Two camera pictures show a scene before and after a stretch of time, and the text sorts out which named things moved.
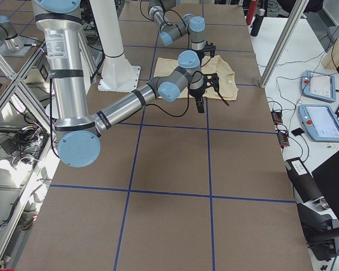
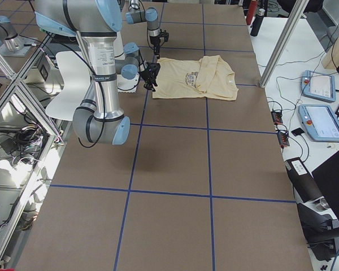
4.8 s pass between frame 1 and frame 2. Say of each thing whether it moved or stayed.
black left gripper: moved
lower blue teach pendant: stayed
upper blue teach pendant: stayed
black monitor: stayed
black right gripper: moved
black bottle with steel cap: stayed
